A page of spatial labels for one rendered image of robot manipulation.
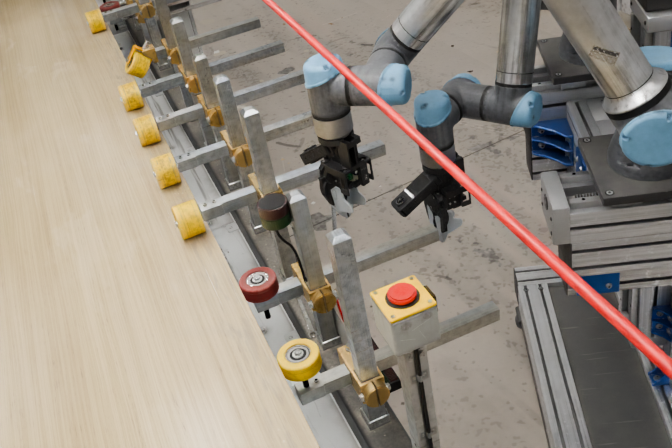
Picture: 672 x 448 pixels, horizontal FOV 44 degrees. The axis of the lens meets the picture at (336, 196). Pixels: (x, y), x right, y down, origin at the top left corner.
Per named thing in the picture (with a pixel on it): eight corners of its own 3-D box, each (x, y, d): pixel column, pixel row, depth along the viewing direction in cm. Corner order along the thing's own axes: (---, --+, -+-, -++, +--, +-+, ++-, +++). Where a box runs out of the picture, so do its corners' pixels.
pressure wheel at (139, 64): (138, 73, 275) (147, 52, 273) (142, 81, 269) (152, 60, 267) (121, 67, 272) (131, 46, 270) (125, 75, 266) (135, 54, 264)
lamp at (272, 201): (302, 272, 174) (281, 189, 162) (311, 287, 169) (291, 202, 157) (276, 282, 172) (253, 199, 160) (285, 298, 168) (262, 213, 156)
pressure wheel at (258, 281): (279, 299, 182) (268, 259, 175) (291, 321, 175) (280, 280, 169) (245, 313, 180) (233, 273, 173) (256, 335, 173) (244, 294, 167)
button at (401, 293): (409, 286, 115) (408, 277, 114) (422, 303, 112) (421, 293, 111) (383, 297, 114) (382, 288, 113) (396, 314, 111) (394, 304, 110)
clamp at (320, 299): (315, 273, 183) (311, 255, 180) (338, 308, 173) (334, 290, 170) (292, 282, 182) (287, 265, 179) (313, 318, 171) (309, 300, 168)
